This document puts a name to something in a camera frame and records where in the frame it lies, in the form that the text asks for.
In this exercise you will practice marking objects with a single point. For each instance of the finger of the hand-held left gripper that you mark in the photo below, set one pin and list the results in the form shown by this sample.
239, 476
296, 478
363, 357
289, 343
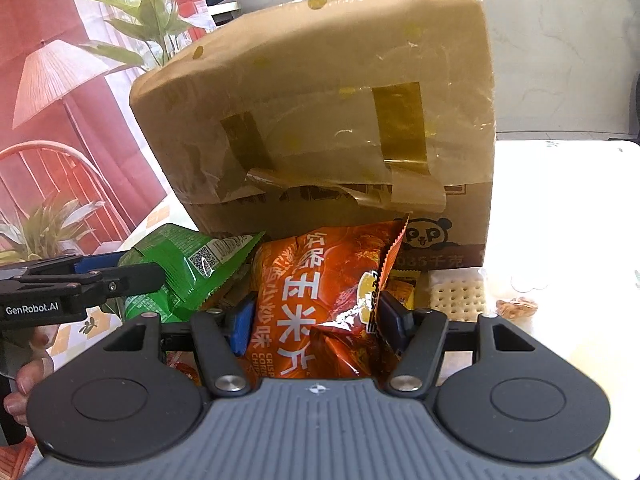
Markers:
100, 261
135, 277

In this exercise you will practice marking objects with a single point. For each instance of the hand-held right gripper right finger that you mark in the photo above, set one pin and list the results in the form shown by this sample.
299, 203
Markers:
392, 322

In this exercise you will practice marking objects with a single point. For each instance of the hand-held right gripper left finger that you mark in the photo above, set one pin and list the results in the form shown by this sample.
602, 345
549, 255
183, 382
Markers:
244, 320

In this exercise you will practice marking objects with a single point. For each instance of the green snack bag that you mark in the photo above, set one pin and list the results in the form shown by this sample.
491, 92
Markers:
172, 260

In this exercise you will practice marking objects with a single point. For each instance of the orange corn chips bag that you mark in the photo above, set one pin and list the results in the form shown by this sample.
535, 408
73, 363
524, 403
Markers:
310, 285

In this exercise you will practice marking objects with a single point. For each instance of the taped cardboard box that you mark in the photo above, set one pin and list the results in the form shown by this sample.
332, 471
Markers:
325, 100

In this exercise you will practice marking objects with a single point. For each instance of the person's left hand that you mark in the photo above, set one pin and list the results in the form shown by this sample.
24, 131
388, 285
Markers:
36, 365

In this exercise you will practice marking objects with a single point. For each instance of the yellow snack packet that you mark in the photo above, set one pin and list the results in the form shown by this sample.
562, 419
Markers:
402, 290

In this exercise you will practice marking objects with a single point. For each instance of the clear cracker packet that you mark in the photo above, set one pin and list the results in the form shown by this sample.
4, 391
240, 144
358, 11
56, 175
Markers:
457, 295

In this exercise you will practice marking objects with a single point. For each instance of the red snack packet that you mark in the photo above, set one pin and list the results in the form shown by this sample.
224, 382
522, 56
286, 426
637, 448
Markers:
182, 371

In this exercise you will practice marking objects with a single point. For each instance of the printed red backdrop cloth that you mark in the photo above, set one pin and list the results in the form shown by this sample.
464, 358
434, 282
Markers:
60, 110

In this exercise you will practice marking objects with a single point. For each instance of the floral tablecloth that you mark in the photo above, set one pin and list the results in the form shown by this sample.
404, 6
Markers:
555, 210

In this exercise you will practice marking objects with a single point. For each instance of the white washing machine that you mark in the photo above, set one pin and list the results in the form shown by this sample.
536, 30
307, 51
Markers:
226, 12

